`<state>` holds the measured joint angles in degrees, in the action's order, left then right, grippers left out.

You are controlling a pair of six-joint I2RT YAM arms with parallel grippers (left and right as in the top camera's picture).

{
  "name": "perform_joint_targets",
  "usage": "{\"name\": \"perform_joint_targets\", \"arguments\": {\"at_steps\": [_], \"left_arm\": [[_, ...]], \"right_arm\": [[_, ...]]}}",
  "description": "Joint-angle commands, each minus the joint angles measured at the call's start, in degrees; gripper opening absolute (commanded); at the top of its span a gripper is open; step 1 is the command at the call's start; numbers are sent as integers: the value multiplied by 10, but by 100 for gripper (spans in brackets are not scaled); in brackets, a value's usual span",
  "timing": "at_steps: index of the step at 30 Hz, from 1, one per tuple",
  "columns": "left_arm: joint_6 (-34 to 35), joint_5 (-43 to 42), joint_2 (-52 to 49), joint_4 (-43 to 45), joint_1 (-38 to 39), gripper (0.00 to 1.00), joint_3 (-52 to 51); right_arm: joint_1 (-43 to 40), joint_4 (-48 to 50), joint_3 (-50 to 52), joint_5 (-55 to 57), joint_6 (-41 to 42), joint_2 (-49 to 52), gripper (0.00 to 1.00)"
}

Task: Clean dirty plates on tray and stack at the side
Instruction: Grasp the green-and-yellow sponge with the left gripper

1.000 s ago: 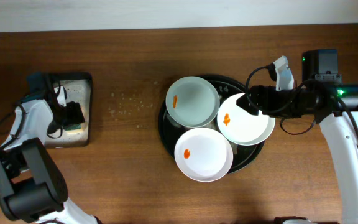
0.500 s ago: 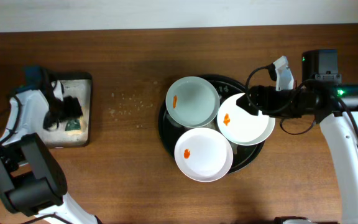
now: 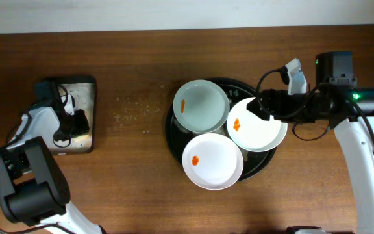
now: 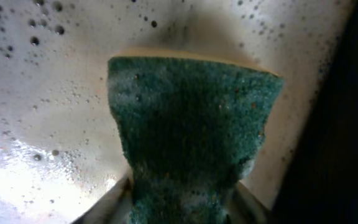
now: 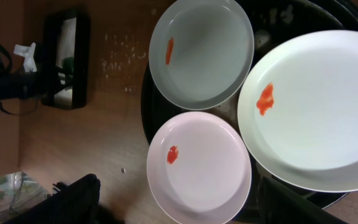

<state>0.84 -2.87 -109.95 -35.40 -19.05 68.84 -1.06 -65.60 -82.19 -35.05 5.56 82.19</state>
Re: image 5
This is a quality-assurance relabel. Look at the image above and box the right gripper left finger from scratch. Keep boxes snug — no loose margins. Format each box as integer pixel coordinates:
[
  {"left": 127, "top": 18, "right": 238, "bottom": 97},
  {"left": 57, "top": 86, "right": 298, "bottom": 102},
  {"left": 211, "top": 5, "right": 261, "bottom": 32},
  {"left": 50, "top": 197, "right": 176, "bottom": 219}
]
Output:
[{"left": 6, "top": 174, "right": 101, "bottom": 224}]

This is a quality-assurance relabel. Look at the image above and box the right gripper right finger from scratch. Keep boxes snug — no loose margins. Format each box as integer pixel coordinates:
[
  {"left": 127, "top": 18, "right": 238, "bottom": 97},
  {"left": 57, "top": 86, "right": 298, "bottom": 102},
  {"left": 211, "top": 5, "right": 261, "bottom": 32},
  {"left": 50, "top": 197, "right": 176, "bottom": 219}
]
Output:
[{"left": 259, "top": 177, "right": 346, "bottom": 224}]

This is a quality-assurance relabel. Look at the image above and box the pink-white plate front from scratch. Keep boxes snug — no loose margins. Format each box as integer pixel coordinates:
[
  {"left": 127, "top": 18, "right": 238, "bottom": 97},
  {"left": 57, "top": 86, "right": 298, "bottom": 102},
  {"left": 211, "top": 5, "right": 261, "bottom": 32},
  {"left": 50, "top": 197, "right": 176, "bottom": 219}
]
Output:
[{"left": 147, "top": 111, "right": 252, "bottom": 223}]

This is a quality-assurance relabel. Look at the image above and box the white plate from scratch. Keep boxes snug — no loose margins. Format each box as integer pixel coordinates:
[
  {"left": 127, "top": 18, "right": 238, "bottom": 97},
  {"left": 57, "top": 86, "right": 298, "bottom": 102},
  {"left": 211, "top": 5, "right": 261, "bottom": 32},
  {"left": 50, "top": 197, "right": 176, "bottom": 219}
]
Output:
[{"left": 237, "top": 30, "right": 358, "bottom": 192}]

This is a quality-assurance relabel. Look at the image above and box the green yellow sponge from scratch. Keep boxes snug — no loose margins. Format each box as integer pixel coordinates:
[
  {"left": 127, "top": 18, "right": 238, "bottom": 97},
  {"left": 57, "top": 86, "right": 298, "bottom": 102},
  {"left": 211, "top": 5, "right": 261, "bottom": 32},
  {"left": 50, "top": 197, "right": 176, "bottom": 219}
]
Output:
[{"left": 62, "top": 57, "right": 74, "bottom": 75}]

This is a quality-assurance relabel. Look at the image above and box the grey-green plate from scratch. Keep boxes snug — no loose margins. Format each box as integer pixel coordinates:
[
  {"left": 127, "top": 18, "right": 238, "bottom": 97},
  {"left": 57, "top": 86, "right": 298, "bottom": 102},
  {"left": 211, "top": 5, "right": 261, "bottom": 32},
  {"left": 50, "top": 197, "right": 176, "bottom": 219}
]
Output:
[{"left": 149, "top": 0, "right": 254, "bottom": 110}]

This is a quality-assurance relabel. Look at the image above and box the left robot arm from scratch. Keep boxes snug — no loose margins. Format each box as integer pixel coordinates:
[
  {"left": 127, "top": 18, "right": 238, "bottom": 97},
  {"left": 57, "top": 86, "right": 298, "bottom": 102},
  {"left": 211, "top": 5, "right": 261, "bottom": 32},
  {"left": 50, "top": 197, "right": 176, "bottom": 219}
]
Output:
[{"left": 0, "top": 44, "right": 45, "bottom": 104}]

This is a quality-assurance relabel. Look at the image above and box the black rectangular soap tray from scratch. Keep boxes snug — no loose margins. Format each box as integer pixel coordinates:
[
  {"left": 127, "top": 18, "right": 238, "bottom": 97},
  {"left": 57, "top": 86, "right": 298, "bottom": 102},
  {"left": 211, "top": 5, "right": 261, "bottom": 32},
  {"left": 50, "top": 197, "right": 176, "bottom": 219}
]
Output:
[{"left": 42, "top": 9, "right": 90, "bottom": 110}]

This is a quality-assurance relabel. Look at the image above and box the round black tray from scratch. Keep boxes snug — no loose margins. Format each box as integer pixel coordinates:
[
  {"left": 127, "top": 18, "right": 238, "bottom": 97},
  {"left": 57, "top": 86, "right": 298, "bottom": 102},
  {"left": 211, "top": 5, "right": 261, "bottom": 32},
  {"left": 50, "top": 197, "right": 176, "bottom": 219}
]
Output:
[{"left": 141, "top": 0, "right": 358, "bottom": 223}]

